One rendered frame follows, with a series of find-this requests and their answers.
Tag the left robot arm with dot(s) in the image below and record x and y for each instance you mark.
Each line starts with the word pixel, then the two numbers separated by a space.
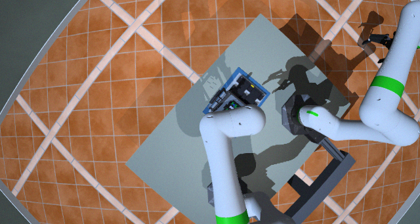
pixel 231 206

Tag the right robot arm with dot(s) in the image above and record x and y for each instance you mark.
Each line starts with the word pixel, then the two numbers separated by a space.
pixel 380 119

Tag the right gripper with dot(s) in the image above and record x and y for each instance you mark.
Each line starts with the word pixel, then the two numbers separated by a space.
pixel 382 39

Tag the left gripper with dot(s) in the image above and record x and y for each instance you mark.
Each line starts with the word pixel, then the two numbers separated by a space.
pixel 230 106

